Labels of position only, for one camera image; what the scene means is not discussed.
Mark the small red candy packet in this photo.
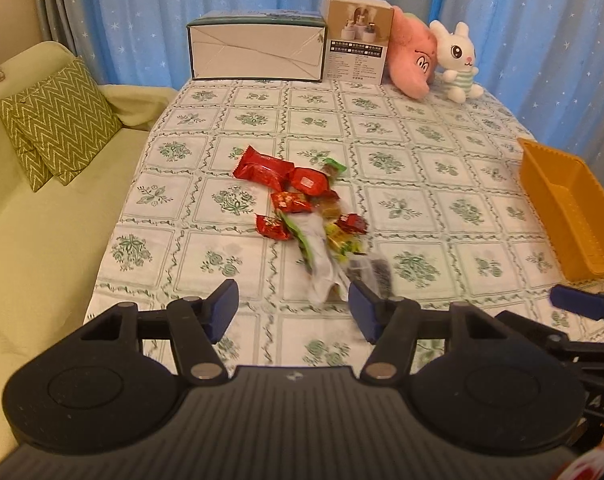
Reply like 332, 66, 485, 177
335, 214, 368, 235

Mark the white green snack bag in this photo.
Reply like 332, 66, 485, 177
278, 212, 349, 307

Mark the clear dark snack packet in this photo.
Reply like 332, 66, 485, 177
345, 252, 392, 299

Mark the yellow candy packet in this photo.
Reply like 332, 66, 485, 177
325, 223, 364, 262

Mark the orange plastic tray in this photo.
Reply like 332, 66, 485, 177
518, 138, 604, 282

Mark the small red candy wrapper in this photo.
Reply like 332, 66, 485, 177
255, 214, 292, 242

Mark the brown caramel candy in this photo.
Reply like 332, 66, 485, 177
315, 200, 342, 221

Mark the red square snack packet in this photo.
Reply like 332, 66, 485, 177
289, 167, 332, 197

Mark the green floral tablecloth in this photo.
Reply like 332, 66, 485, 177
87, 80, 604, 368

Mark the green brown candy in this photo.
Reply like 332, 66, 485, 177
321, 157, 346, 183

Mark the large red snack packet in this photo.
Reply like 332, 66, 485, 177
232, 145, 295, 192

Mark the light green sofa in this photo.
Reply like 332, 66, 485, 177
0, 41, 177, 460

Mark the green zigzag cushion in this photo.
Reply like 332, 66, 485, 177
0, 58, 123, 192

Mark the pink plush toy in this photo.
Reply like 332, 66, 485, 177
387, 6, 437, 100

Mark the blue star curtain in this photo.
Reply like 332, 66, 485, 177
28, 0, 604, 172

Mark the white bunny plush toy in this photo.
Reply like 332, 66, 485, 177
429, 20, 483, 104

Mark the long white cardboard box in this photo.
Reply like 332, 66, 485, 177
187, 10, 326, 82

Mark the tall beige product box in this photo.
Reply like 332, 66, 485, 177
320, 0, 393, 84

